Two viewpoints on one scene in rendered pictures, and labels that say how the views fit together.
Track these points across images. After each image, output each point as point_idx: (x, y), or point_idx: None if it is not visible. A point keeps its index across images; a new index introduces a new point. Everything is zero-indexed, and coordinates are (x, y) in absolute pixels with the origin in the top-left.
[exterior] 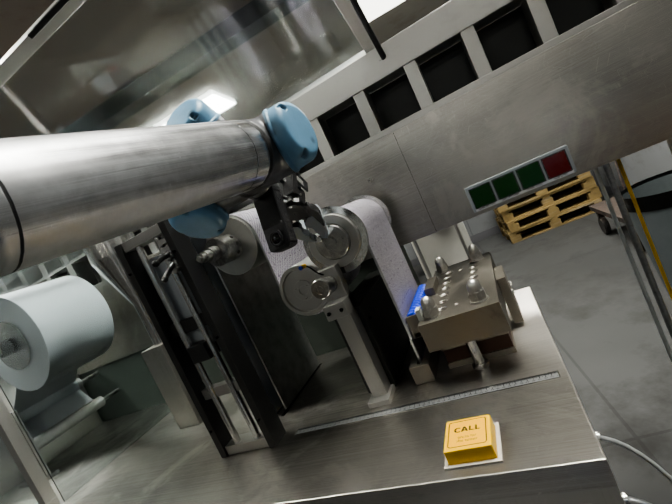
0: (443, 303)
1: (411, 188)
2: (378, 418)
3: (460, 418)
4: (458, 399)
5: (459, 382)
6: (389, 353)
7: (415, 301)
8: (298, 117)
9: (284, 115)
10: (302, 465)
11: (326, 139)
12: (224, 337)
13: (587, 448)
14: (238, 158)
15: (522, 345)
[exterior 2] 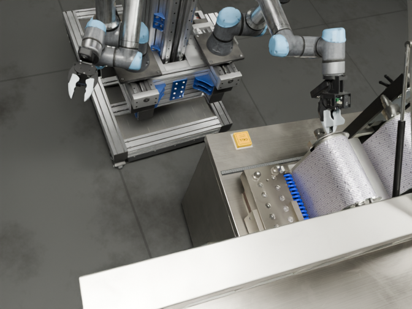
0: (276, 184)
1: None
2: (287, 157)
3: (251, 153)
4: (255, 164)
5: None
6: None
7: (294, 188)
8: (273, 43)
9: (271, 37)
10: (303, 135)
11: None
12: (359, 117)
13: (209, 138)
14: (268, 29)
15: (240, 198)
